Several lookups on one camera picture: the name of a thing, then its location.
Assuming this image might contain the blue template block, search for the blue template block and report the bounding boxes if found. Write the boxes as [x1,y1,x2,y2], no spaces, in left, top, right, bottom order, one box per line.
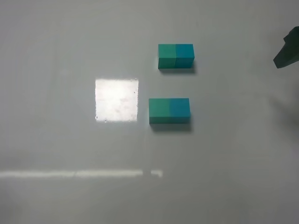
[175,44,195,69]

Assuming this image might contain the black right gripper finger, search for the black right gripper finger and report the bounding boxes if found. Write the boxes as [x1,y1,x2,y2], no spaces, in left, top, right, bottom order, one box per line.
[273,26,299,69]

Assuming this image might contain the green template block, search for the green template block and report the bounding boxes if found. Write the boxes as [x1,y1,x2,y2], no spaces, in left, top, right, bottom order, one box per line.
[158,44,177,69]

